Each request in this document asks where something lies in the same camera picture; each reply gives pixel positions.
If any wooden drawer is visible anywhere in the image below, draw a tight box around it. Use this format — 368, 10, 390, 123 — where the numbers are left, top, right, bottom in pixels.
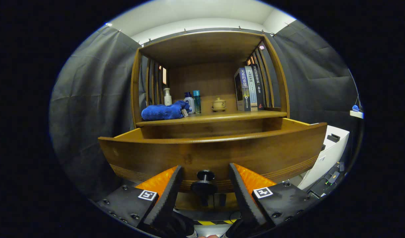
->
98, 117, 328, 197

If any clear blue bottle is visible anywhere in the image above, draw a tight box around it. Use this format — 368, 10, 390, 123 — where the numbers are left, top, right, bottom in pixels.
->
193, 90, 202, 114

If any white bottle with blue cap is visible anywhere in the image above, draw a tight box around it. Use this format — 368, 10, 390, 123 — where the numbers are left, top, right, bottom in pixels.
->
184, 92, 196, 114

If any person's left black shoe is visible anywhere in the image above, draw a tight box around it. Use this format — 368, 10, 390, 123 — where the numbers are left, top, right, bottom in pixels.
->
156, 212, 198, 238

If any person's right black shoe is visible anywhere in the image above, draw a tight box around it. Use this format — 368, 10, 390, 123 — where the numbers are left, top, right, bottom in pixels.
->
222, 218, 256, 238

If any black drawer knob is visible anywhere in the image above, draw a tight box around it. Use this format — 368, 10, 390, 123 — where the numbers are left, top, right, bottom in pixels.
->
190, 170, 219, 197

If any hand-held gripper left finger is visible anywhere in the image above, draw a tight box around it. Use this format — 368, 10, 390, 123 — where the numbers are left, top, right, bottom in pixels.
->
93, 165, 183, 236

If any blue-spined book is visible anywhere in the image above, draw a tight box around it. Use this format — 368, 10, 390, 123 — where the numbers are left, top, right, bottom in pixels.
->
234, 68, 251, 112

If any wooden countertop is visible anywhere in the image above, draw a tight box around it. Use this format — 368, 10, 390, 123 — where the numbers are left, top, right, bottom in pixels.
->
136, 111, 288, 127

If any wooden cabinet door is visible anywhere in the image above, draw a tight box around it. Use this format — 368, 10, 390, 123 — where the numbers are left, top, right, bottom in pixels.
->
174, 192, 204, 211
204, 193, 239, 212

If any person's black shoe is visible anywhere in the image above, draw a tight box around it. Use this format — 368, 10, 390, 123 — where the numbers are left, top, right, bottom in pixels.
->
156, 212, 198, 238
222, 218, 256, 238

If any pale-spined book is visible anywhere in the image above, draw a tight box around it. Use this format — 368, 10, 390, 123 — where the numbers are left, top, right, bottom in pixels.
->
245, 65, 258, 111

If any beige lidded tea cup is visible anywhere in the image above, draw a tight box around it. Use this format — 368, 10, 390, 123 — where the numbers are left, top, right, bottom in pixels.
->
212, 97, 227, 112

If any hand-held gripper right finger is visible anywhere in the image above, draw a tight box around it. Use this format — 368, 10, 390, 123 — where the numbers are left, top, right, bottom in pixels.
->
229, 163, 318, 232

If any white box unit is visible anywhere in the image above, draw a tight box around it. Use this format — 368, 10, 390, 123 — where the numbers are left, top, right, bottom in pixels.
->
297, 125, 350, 190

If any blue towel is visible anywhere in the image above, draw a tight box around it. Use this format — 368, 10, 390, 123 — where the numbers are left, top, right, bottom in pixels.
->
141, 100, 191, 121

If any yellow black floor tape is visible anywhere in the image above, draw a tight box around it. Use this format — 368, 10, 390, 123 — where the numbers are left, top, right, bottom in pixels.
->
194, 219, 238, 226

